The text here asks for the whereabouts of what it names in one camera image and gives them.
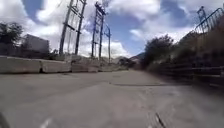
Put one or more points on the metal fence on slope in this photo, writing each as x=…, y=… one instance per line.
x=210, y=19

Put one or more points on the dark steel pylon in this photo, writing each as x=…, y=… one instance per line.
x=98, y=30

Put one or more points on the row of concrete barriers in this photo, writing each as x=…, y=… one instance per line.
x=23, y=65

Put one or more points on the grey concrete road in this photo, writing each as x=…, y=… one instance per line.
x=110, y=103

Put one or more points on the brushy hillside slope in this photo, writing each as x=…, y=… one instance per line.
x=200, y=46

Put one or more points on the dark bushy tree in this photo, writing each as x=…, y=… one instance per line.
x=157, y=50

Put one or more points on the grey building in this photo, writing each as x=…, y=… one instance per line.
x=35, y=45

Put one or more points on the dark roadside railing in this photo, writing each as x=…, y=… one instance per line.
x=196, y=75

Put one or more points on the thin utility pole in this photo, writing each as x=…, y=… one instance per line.
x=109, y=43

